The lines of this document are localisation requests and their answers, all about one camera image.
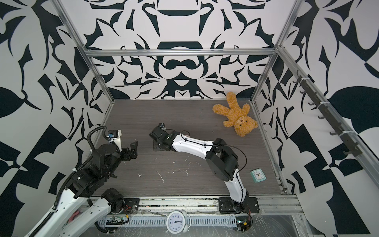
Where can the circuit board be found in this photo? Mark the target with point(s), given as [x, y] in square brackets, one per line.
[118, 220]
[243, 223]

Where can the brown teddy bear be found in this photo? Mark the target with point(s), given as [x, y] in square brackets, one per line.
[237, 116]

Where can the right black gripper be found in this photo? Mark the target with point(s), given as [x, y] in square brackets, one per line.
[155, 147]

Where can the aluminium frame back bar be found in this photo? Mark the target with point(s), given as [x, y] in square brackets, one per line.
[179, 52]

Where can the pink toy figure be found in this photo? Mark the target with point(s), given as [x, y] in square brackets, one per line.
[74, 215]

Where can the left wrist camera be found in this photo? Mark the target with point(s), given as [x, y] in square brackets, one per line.
[115, 137]

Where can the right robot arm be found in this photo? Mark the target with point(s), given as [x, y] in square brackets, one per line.
[220, 157]

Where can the teal small box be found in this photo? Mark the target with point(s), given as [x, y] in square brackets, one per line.
[258, 175]

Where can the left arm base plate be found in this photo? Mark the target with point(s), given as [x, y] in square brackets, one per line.
[130, 205]

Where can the white analog clock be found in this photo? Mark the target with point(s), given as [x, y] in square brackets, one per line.
[178, 222]

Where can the black wall hook rack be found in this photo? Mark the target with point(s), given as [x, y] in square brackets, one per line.
[329, 113]

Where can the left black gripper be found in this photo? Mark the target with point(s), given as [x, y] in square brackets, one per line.
[126, 155]

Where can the aluminium front rail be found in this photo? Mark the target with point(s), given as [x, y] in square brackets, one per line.
[269, 204]

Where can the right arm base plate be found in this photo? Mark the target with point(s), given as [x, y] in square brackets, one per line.
[228, 206]

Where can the left circuit board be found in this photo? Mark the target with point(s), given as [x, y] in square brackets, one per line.
[118, 220]

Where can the white slotted cable duct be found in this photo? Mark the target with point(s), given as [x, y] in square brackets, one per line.
[160, 221]

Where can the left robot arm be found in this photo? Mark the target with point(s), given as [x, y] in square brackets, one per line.
[73, 212]

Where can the right circuit board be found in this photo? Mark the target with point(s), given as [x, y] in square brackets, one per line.
[243, 223]

